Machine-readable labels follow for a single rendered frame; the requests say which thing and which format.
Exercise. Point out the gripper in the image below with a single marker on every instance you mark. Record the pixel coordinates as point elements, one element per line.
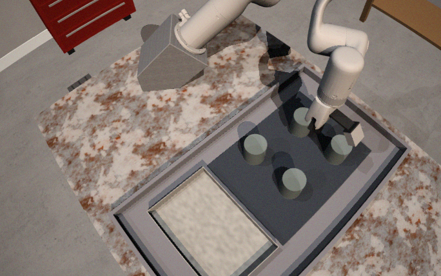
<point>319,113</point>

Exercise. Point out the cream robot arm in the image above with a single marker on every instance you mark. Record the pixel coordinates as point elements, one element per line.
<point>345,47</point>

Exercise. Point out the clear glass jar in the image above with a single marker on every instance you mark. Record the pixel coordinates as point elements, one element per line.
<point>292,183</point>
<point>298,126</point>
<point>255,147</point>
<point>337,150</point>

